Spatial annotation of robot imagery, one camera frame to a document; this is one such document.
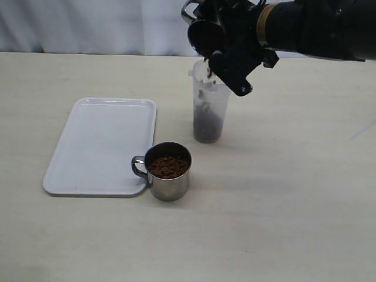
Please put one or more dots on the steel mug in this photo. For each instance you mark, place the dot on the steel mug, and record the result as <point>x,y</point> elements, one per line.
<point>205,33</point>
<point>165,167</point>

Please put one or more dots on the white plastic tray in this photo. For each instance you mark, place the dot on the white plastic tray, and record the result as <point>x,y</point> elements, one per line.
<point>94,152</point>

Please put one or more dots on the clear plastic tall container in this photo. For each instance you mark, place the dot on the clear plastic tall container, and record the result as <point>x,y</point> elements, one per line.
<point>210,100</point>

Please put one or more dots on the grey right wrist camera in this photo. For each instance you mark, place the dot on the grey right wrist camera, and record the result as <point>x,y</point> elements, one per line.
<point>233,68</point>

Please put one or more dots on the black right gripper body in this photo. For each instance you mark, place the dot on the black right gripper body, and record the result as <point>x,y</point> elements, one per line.
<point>239,19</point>

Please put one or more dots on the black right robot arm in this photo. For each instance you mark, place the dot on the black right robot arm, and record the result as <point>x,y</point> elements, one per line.
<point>334,30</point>

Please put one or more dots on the white curtain backdrop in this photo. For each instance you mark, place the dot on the white curtain backdrop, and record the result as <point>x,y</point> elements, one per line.
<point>95,27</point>

